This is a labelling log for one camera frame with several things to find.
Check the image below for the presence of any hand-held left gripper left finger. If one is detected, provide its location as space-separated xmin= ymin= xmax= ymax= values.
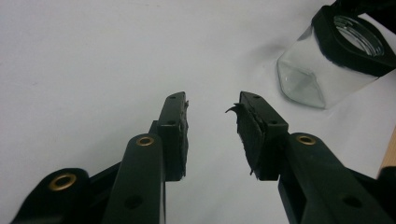
xmin=102 ymin=91 xmax=190 ymax=224

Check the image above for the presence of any wooden board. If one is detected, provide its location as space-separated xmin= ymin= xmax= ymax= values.
xmin=377 ymin=126 xmax=396 ymax=179

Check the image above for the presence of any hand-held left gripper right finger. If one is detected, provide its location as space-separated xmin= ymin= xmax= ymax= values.
xmin=226 ymin=91 xmax=396 ymax=224

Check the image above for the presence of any glass jar with black collar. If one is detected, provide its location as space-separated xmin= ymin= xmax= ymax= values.
xmin=276 ymin=5 xmax=396 ymax=110

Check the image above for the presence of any dark object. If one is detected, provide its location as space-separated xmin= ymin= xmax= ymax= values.
xmin=331 ymin=0 xmax=396 ymax=35

